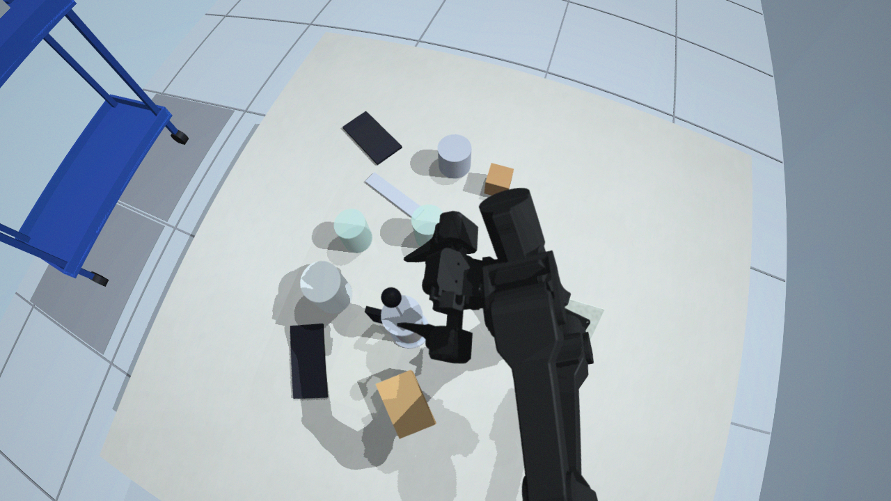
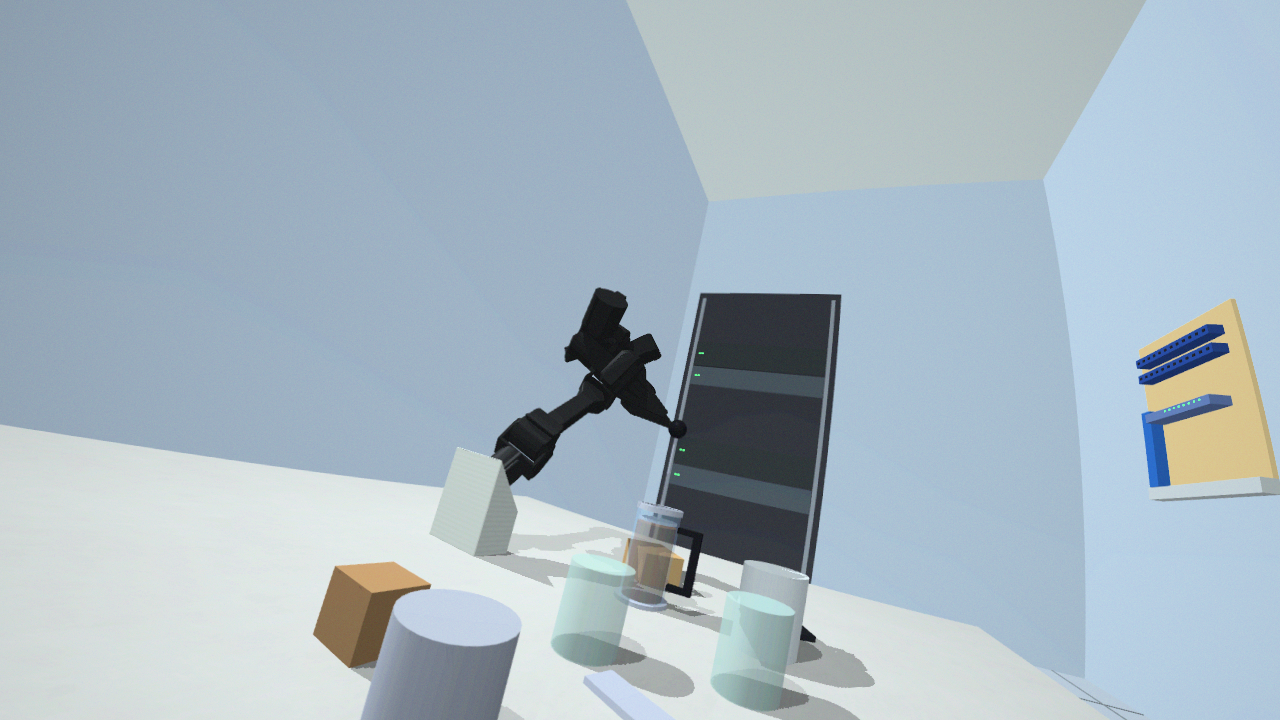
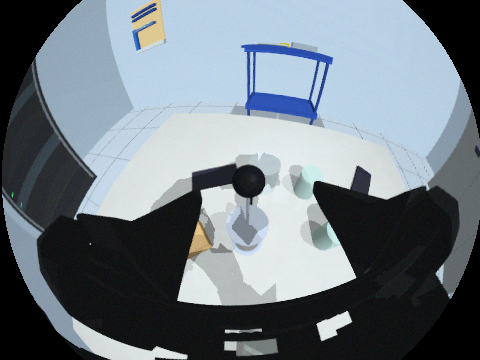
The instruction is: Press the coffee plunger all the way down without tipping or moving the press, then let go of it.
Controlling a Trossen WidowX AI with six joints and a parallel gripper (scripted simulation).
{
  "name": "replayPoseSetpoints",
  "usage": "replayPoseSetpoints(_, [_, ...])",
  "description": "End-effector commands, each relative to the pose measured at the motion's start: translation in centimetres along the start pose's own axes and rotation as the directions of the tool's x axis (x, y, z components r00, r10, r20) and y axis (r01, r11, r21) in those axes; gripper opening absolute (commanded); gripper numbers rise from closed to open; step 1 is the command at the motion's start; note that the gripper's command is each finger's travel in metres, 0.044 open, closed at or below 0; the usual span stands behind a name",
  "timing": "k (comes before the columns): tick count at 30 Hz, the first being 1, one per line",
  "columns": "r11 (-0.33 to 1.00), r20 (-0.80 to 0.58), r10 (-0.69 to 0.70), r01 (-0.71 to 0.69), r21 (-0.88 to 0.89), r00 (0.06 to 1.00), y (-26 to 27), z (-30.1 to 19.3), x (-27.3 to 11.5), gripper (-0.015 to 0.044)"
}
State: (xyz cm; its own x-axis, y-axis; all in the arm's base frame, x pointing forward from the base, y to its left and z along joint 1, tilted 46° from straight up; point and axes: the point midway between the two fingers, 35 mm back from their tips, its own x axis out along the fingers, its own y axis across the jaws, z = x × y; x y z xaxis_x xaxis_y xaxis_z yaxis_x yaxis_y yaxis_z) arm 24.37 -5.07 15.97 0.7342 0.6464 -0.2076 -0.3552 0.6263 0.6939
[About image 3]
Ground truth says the glass french press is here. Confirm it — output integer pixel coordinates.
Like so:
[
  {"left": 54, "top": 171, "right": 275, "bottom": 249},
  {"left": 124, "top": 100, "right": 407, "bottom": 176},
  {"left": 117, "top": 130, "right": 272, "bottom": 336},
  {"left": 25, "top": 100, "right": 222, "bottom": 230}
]
[{"left": 225, "top": 164, "right": 269, "bottom": 255}]

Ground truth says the pale grey cylinder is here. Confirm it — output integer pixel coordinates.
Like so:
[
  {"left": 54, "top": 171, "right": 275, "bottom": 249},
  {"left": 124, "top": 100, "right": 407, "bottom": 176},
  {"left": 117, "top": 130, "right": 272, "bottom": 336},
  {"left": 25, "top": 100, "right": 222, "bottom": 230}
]
[{"left": 249, "top": 152, "right": 281, "bottom": 196}]

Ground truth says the tan rectangular block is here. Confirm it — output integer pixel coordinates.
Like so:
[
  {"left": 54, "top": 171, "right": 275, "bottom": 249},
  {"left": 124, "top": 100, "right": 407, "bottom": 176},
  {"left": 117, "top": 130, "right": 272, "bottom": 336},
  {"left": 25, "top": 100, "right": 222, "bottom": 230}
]
[{"left": 188, "top": 220, "right": 213, "bottom": 259}]

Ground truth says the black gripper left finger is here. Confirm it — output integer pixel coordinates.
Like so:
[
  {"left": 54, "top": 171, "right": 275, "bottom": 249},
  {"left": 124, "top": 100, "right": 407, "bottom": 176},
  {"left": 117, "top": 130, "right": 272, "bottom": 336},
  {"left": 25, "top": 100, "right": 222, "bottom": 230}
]
[{"left": 76, "top": 189, "right": 203, "bottom": 301}]

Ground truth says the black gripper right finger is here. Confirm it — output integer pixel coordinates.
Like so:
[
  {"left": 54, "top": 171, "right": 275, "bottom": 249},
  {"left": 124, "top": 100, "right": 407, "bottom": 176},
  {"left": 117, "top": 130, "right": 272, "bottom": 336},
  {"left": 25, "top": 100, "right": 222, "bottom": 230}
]
[{"left": 312, "top": 180, "right": 427, "bottom": 277}]

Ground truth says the clear glass cylinder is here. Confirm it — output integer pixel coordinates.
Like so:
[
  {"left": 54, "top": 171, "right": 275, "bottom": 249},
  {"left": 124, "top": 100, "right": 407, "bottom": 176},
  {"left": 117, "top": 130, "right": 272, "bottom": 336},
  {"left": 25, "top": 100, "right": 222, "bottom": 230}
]
[
  {"left": 293, "top": 165, "right": 324, "bottom": 200},
  {"left": 312, "top": 221, "right": 341, "bottom": 251}
]

